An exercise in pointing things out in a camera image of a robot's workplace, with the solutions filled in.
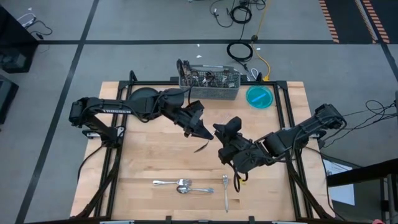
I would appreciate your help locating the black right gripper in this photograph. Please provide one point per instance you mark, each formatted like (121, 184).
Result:
(241, 142)

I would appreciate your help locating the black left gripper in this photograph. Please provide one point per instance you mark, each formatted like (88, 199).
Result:
(186, 121)

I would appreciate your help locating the silver metal fork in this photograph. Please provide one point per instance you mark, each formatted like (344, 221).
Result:
(183, 182)
(210, 79)
(223, 79)
(225, 179)

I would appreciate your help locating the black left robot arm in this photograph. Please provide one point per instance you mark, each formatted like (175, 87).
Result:
(112, 107)

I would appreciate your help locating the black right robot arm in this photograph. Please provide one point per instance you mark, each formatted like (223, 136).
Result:
(295, 137)

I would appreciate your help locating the grey mesh silverware basket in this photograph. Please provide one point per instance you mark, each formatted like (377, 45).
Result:
(214, 92)

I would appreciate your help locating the teal round plate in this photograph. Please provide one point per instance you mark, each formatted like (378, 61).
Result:
(259, 104)

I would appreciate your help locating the long foreground silver fork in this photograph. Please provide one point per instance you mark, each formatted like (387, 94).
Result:
(183, 189)

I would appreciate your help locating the dark grey round plate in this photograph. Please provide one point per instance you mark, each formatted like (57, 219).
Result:
(143, 92)

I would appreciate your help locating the white paper sheet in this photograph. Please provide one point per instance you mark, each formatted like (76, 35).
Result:
(342, 193)

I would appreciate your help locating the black hazard striped mat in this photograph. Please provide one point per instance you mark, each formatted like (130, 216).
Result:
(346, 18)

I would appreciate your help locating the small red object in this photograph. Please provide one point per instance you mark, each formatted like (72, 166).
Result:
(377, 222)

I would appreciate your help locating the black equipment case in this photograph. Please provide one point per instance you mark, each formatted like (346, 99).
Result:
(6, 96)

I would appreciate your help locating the black cabinet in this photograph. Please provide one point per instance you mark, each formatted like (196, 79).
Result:
(12, 40)

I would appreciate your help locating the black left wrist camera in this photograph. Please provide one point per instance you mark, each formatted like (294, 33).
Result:
(196, 107)

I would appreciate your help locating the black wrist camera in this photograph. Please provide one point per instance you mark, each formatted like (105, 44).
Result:
(196, 107)
(226, 154)

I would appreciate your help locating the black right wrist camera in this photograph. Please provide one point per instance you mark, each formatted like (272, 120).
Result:
(226, 154)

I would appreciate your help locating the black clamp mount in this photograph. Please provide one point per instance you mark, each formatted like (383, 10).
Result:
(252, 220)
(168, 219)

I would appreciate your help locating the dark furniture frame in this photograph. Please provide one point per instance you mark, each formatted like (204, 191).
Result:
(367, 171)

